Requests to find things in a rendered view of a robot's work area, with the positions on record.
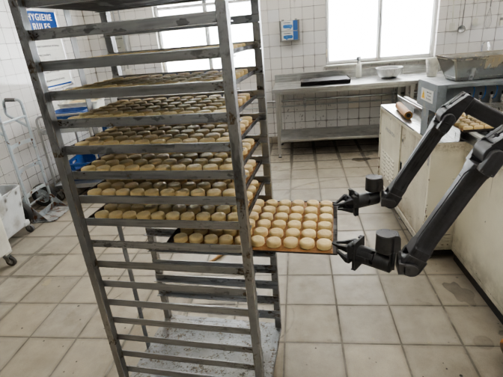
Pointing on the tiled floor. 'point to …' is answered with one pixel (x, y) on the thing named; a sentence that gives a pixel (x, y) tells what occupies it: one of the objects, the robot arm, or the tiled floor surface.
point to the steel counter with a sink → (409, 75)
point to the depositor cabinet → (391, 158)
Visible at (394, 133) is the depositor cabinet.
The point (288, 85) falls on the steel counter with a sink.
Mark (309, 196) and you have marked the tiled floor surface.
